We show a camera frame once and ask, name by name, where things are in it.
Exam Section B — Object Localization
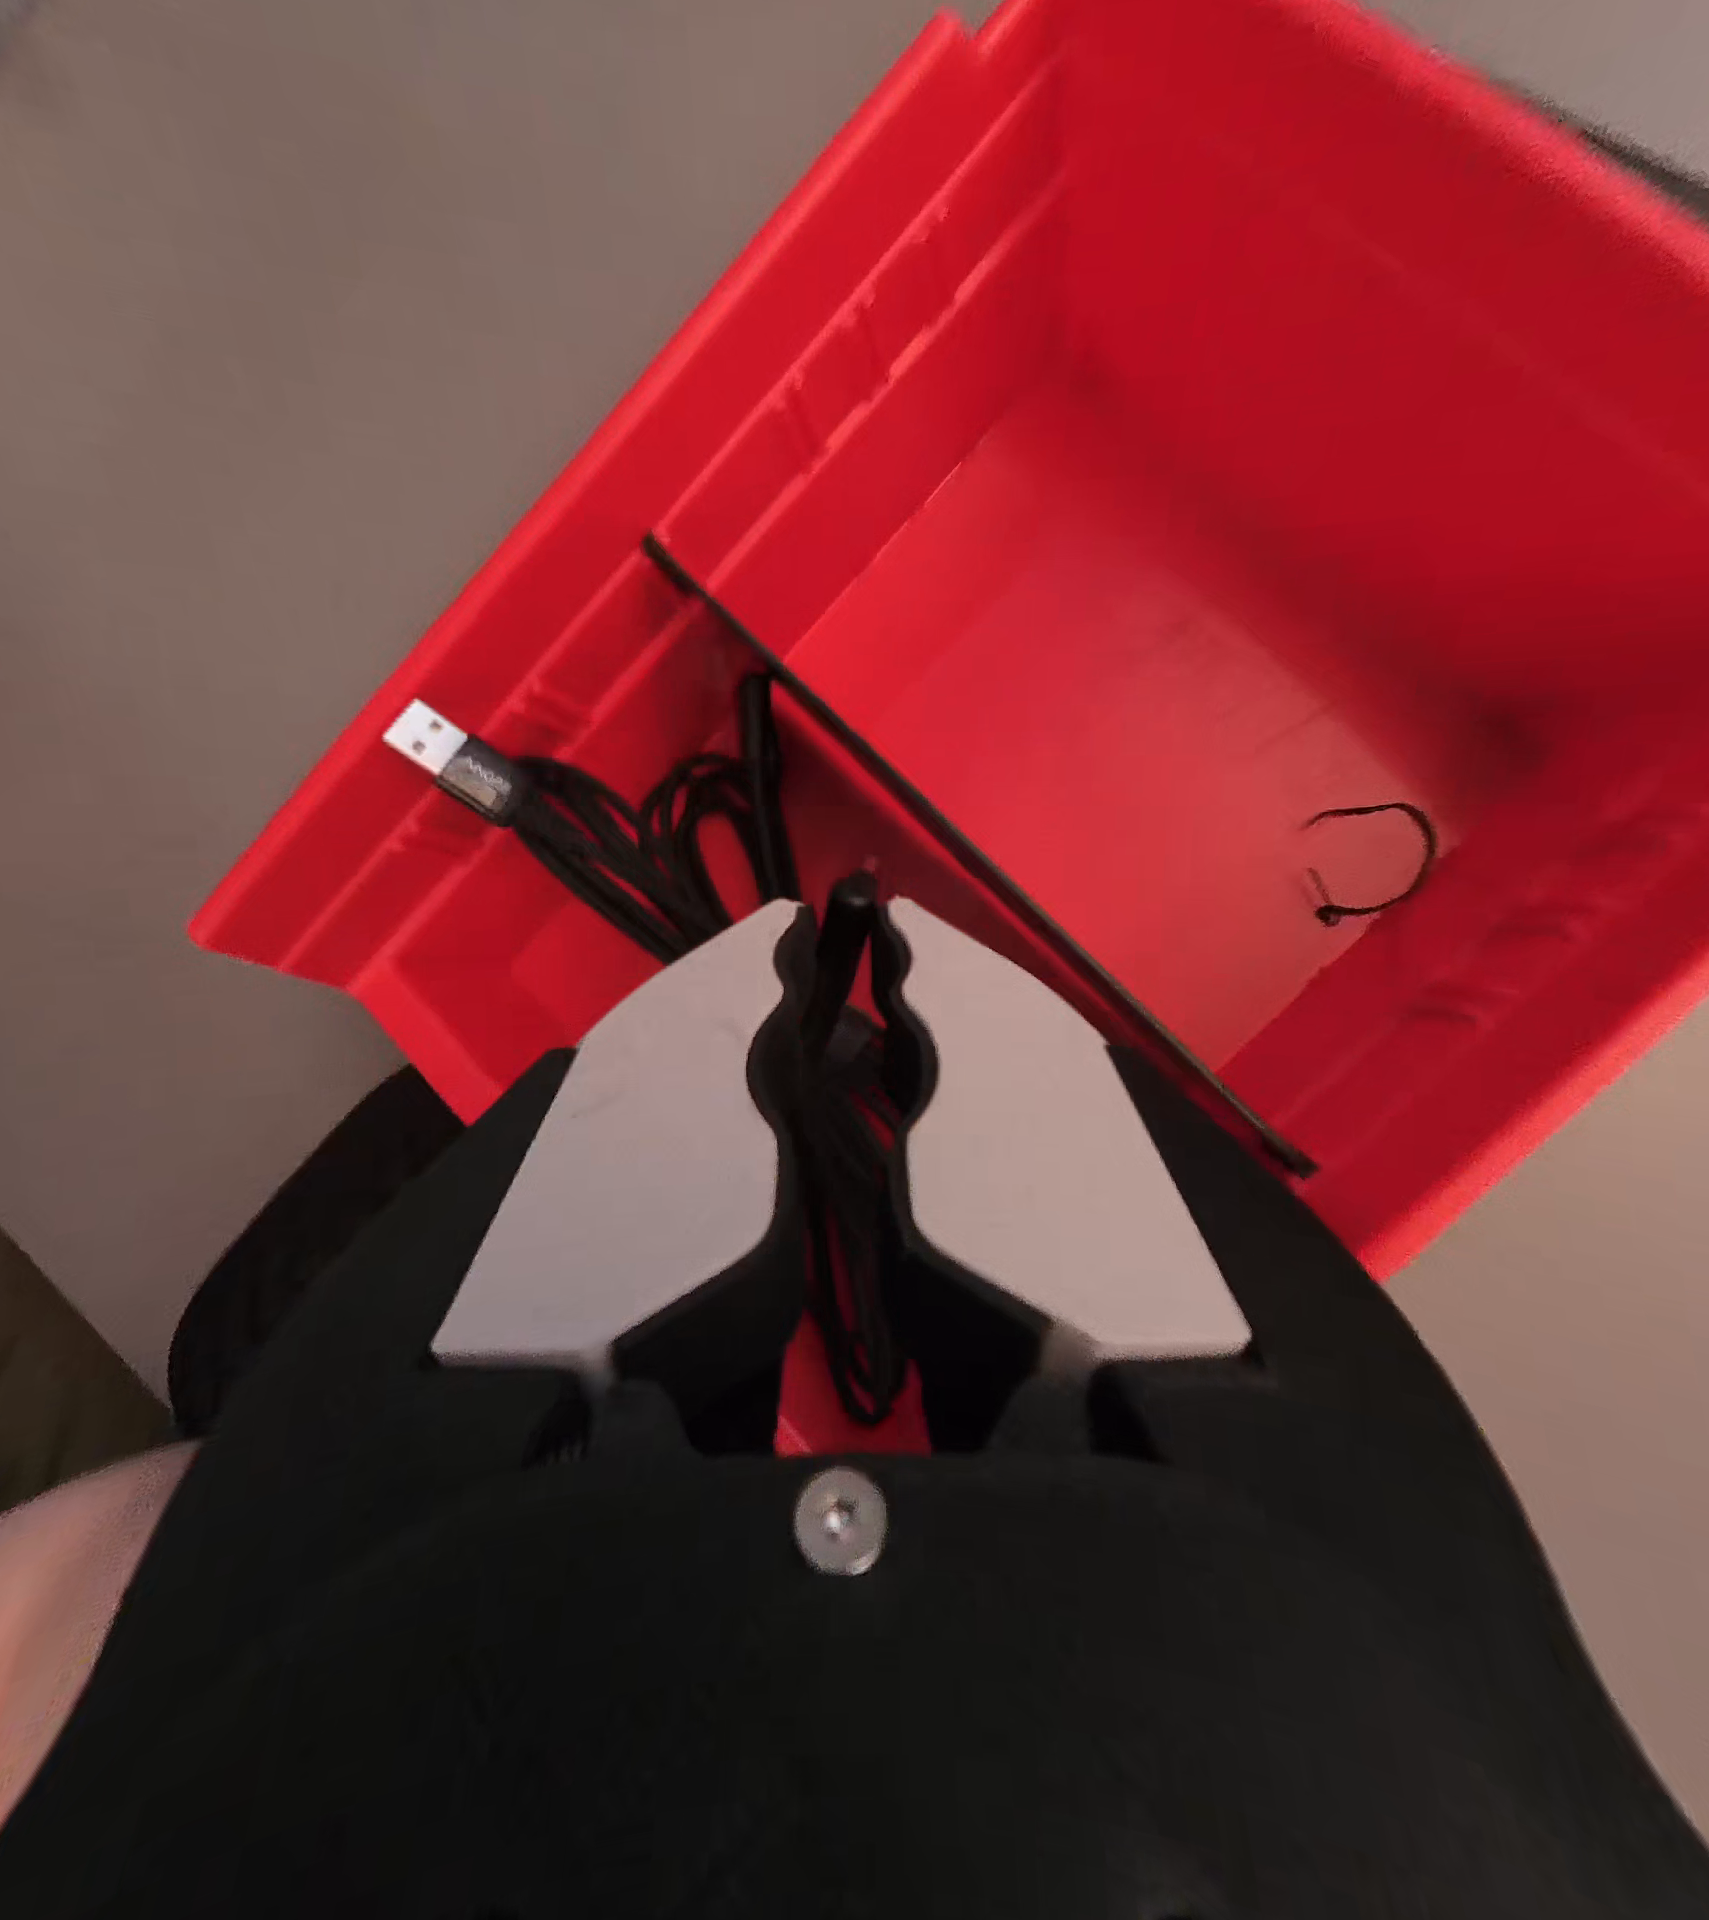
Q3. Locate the red plastic bin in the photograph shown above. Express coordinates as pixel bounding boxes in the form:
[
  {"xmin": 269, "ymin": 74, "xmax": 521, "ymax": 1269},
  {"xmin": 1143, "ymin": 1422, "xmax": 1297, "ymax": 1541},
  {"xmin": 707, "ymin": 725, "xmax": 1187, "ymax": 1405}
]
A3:
[{"xmin": 186, "ymin": 0, "xmax": 1709, "ymax": 1458}]

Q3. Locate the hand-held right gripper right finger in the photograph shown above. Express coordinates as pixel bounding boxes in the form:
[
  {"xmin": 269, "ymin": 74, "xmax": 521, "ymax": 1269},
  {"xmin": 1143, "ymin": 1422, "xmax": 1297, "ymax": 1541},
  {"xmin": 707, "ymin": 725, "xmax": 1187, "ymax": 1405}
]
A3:
[{"xmin": 880, "ymin": 893, "xmax": 1257, "ymax": 1453}]

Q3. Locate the short black cable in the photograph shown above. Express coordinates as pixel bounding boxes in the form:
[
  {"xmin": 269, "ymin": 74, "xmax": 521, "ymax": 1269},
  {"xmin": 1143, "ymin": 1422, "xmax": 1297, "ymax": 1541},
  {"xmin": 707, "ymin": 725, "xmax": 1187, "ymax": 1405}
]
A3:
[{"xmin": 1305, "ymin": 802, "xmax": 1442, "ymax": 928}]

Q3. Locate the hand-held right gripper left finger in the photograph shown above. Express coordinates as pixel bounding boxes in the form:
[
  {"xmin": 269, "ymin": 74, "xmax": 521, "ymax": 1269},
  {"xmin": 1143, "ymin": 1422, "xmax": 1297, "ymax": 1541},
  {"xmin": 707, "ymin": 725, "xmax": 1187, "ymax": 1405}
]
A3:
[{"xmin": 430, "ymin": 895, "xmax": 819, "ymax": 1453}]

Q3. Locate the black red-bin divider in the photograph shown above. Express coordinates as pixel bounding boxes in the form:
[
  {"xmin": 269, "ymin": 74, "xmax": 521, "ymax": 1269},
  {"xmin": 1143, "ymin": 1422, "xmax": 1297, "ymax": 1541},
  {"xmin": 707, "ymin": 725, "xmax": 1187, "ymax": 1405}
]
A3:
[{"xmin": 640, "ymin": 532, "xmax": 1321, "ymax": 1180}]

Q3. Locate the black usb cable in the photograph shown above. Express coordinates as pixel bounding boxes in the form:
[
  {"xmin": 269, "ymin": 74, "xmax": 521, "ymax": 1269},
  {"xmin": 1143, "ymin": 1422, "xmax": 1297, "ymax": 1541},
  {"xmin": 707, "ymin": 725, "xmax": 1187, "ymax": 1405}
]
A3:
[{"xmin": 381, "ymin": 671, "xmax": 948, "ymax": 1427}]

